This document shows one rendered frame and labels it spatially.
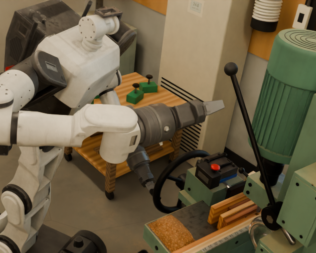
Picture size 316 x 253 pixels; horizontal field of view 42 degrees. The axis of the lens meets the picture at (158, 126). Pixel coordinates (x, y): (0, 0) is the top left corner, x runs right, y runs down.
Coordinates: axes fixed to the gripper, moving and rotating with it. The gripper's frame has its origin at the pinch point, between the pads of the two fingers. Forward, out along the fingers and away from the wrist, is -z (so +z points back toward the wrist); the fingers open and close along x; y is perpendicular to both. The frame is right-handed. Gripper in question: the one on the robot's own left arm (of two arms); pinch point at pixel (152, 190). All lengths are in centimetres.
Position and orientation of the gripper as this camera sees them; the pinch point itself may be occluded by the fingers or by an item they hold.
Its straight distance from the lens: 162.4
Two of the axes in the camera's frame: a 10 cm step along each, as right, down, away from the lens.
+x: -1.1, -2.9, -9.5
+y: 8.9, -4.5, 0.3
